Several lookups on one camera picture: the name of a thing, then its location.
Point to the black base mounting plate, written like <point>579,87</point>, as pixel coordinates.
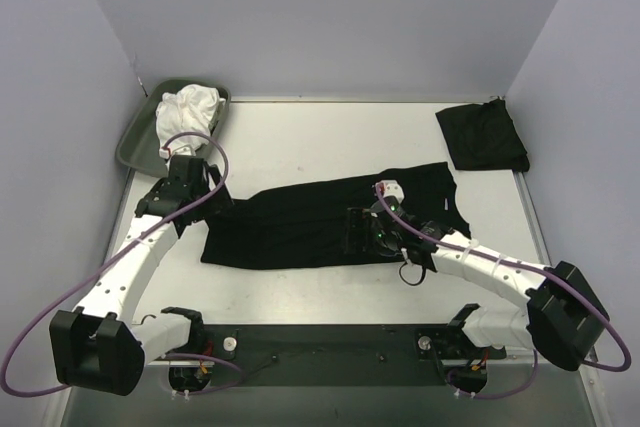
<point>400,355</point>

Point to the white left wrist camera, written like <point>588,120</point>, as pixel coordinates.
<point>167,152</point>

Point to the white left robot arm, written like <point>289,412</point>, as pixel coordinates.
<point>96,345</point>

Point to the grey plastic tray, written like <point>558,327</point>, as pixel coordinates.
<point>139,146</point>

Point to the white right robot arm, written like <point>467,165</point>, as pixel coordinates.
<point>556,311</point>

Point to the crumpled white t shirt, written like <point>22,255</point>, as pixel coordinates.
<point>194,108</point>

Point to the folded black t shirt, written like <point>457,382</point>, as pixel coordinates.
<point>482,137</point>

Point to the aluminium front rail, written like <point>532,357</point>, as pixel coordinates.
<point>568,356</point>

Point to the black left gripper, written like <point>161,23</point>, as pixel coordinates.
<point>201,179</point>

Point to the black t shirt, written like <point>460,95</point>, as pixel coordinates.
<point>482,137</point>
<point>303,225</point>

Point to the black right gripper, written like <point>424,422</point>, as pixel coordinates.
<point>357,229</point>

